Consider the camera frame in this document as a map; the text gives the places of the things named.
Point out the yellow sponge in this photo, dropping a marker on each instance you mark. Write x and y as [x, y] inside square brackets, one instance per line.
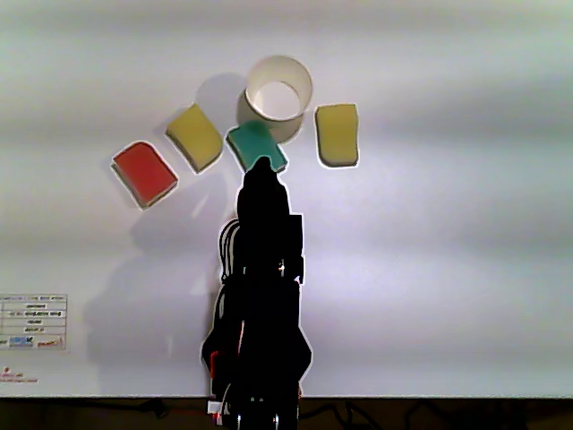
[194, 136]
[337, 134]

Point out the green sponge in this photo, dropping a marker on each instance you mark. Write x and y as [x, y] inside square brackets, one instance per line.
[255, 141]

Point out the white paper cup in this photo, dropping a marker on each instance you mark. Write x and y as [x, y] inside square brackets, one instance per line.
[279, 89]

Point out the red sponge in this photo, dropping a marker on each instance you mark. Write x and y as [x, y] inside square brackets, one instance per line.
[145, 174]

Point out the printed label sheet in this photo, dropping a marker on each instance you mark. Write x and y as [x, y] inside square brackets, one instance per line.
[33, 320]

